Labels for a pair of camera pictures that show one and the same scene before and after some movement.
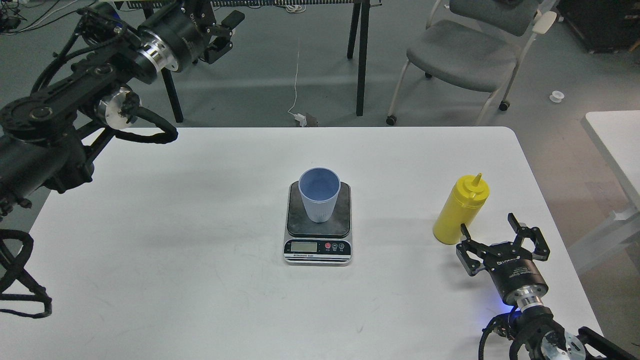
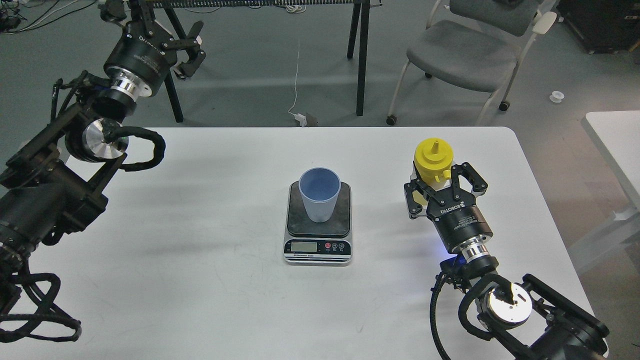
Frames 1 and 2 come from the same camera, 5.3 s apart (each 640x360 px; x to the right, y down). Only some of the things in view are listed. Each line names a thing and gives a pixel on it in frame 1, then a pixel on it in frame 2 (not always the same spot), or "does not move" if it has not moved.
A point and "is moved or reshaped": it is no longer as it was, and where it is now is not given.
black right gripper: x=517 y=276 → x=458 y=219
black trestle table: x=360 y=21 does not move
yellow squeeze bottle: x=463 y=203 is moved or reshaped
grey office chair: x=477 y=44 does not move
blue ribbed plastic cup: x=319 y=187 does not move
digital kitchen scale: x=307 y=243 does not move
